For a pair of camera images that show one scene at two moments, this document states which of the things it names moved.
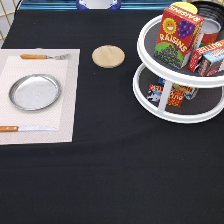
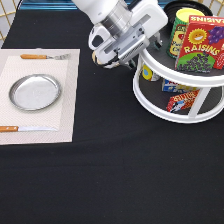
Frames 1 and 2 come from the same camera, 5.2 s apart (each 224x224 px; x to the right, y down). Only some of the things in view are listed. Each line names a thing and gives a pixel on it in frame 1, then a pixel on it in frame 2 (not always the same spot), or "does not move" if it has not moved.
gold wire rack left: x=7 y=15 does not move
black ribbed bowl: x=210 y=10 -> x=172 y=9
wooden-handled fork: x=44 y=56 does not move
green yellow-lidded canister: x=186 y=6 -> x=178 y=30
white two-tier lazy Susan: x=172 y=94 does not move
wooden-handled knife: x=22 y=128 does not move
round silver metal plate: x=34 y=92 does not move
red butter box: x=174 y=98 -> x=181 y=101
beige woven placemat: x=60 y=114 does not move
